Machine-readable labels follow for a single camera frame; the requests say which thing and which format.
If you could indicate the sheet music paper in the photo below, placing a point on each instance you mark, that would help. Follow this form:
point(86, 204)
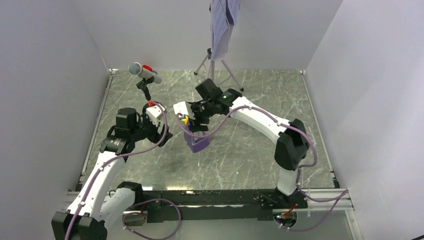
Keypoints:
point(224, 16)

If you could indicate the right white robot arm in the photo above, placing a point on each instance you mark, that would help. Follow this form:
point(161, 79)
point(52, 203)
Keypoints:
point(289, 137)

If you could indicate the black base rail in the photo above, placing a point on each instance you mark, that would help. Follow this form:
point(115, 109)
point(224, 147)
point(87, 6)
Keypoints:
point(225, 204)

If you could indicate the purple metronome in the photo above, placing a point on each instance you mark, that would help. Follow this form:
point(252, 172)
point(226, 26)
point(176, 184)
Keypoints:
point(194, 143)

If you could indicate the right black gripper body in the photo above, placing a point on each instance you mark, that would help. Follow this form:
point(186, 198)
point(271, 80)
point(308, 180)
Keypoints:
point(202, 112)

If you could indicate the orange green toy block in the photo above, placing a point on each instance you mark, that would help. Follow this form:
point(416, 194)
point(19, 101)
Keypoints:
point(184, 120)

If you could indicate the silver toy microphone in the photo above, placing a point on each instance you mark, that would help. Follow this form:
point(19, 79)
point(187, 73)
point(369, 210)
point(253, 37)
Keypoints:
point(136, 69)

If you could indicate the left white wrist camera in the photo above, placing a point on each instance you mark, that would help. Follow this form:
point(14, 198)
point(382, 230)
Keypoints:
point(156, 113)

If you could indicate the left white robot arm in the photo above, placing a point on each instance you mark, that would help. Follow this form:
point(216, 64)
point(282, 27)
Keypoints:
point(92, 213)

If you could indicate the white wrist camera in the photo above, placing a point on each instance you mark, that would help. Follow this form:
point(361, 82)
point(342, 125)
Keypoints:
point(183, 110)
point(156, 113)

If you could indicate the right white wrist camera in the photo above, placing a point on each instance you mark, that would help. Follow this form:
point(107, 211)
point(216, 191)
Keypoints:
point(183, 110)

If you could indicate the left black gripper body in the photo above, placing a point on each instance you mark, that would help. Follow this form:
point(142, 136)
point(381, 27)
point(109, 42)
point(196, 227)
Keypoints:
point(150, 131)

